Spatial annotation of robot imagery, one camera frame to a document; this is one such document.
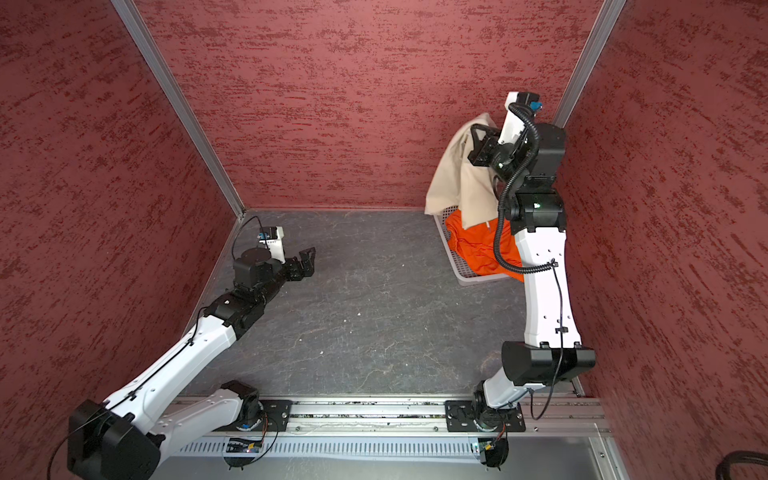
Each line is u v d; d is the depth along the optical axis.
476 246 1.06
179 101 0.87
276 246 0.68
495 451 0.70
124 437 0.37
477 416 0.68
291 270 0.70
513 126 0.52
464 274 0.90
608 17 0.72
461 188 0.67
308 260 0.72
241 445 0.72
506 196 0.48
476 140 0.61
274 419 0.72
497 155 0.54
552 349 0.40
